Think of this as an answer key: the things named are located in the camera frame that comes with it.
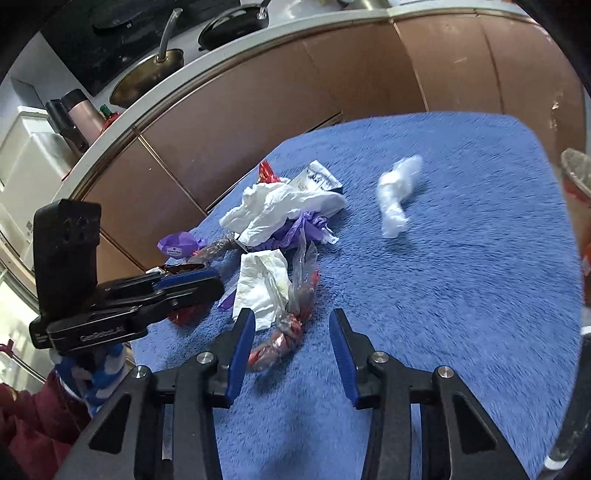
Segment white napkin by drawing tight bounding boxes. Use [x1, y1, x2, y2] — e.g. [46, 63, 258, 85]
[232, 250, 290, 332]

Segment white blue snack packet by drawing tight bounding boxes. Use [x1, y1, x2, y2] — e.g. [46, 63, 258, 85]
[290, 160, 344, 194]

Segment white tissue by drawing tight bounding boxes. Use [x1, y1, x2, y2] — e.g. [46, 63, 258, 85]
[376, 155, 423, 239]

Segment red snack wrapper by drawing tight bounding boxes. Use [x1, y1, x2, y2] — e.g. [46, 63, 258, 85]
[256, 161, 280, 184]

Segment dark red sleeve forearm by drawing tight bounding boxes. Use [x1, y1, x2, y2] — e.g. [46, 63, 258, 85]
[1, 371, 90, 480]

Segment brown kitchen cabinets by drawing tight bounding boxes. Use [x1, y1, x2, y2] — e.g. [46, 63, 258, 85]
[74, 10, 590, 281]

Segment beige lined trash bucket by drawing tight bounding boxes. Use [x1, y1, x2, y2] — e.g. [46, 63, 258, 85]
[560, 148, 590, 306]

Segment blue white gloved hand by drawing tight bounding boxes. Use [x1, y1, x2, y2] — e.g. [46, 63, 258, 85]
[49, 343, 135, 417]

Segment purple candy wrapper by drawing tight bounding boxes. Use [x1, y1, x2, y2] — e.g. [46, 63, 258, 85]
[157, 232, 207, 259]

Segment clear red candy wrapper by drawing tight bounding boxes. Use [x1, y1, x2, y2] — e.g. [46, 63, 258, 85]
[249, 229, 320, 372]

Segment white plastic bag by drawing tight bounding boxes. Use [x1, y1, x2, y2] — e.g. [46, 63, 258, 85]
[219, 182, 348, 247]

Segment purple plastic wrapper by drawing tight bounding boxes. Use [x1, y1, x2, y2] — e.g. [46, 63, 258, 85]
[256, 211, 339, 252]

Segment white refrigerator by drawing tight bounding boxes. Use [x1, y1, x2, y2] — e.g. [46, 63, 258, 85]
[0, 106, 77, 258]

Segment pink thermos bottle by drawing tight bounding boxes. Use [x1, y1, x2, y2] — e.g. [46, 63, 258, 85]
[61, 89, 105, 145]

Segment blue fuzzy table cloth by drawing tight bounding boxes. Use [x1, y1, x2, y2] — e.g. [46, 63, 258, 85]
[214, 112, 583, 479]

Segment black frying pan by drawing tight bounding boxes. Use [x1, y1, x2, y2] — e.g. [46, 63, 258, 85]
[197, 0, 270, 51]

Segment brass wok with handle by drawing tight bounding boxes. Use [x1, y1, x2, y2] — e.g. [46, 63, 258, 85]
[109, 8, 184, 109]

